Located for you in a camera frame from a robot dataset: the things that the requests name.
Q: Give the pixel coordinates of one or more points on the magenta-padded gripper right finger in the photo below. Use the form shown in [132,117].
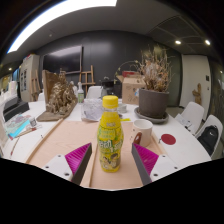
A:
[146,158]

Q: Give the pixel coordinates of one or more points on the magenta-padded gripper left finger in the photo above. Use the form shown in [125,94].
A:
[78,156]

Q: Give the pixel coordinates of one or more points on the yellow drink bottle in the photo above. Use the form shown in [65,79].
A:
[110,140]

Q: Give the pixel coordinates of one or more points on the light plywood board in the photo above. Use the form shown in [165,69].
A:
[71,136]

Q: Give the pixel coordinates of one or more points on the flat round red coaster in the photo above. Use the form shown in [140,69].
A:
[168,139]

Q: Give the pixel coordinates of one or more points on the grey plant saucer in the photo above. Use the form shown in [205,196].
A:
[159,119]

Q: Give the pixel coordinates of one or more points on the small yellow tag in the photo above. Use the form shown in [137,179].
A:
[125,119]

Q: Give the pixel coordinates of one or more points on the papers on chair seat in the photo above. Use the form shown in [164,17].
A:
[184,120]

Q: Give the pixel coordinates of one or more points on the dried plant in grey pot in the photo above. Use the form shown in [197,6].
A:
[154,100]

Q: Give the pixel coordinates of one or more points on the white spray bottle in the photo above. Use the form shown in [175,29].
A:
[80,95]

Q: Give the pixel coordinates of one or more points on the black backpack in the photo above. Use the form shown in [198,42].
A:
[208,138]

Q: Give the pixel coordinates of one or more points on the white plastic chair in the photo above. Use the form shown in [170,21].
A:
[216,123]
[94,92]
[195,111]

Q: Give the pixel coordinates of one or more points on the brown cardboard box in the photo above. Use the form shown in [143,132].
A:
[130,90]

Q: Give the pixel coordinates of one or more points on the wooden easel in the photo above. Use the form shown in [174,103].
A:
[87,78]

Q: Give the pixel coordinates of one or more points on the black flat case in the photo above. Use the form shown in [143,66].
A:
[15,108]

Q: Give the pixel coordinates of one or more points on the wooden figure statue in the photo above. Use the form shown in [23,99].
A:
[197,94]

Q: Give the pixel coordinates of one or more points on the white cabinet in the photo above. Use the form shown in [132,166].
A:
[28,78]

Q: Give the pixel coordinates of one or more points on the round ceiling spotlight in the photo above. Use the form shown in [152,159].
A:
[178,42]
[207,42]

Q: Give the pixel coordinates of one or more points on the long ceiling light panel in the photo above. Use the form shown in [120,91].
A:
[60,13]

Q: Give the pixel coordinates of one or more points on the black wall screen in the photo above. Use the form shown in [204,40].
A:
[63,60]

